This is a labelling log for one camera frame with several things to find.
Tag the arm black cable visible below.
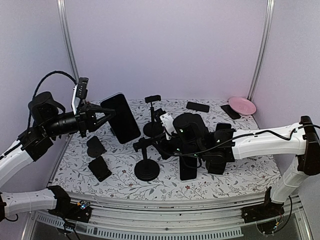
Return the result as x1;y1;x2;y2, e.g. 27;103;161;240
31;70;78;106
159;122;320;171

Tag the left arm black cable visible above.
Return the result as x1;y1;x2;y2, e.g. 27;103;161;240
31;70;78;106

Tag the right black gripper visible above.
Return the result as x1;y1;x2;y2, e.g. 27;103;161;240
149;132;203;161

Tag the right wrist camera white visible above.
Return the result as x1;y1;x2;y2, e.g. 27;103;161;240
154;108;177;140

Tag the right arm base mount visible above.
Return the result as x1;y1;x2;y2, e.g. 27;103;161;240
241;186;285;235

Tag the black folding stand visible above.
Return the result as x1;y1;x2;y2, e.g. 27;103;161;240
86;136;107;158

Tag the black phone under plate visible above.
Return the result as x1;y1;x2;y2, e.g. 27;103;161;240
220;104;241;120

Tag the aluminium front rail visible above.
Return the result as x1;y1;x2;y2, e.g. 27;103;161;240
22;193;314;240

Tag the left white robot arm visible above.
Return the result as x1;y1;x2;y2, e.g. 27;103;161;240
0;91;116;220

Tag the aluminium frame post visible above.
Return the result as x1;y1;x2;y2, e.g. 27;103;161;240
247;0;275;102
56;0;80;82

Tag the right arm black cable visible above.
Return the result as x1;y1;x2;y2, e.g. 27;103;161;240
159;122;320;171

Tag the black phone small left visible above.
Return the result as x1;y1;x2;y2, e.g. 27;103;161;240
88;156;112;182

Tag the pink plate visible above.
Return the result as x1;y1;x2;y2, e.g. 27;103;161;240
228;97;257;116

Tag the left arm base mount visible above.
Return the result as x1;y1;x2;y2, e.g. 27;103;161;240
48;198;93;223

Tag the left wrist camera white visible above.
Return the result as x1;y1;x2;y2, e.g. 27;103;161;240
71;77;89;115

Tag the right aluminium frame post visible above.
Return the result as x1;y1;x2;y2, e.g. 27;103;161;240
247;0;275;102

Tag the tall black phone stand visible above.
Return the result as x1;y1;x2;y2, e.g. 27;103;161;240
133;137;160;182
143;94;163;138

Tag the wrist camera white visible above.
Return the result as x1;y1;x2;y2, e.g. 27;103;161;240
71;77;89;115
154;108;177;140

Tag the blue-edged phone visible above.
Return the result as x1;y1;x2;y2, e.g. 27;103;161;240
215;122;234;133
205;161;227;175

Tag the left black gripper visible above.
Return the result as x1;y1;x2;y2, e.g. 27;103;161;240
43;102;116;137

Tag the left aluminium frame post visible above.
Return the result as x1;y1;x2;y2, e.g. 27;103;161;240
56;0;80;82

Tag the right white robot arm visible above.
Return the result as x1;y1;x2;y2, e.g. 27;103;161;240
159;113;320;218

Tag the floral patterned table mat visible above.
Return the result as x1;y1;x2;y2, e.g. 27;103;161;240
51;124;281;201

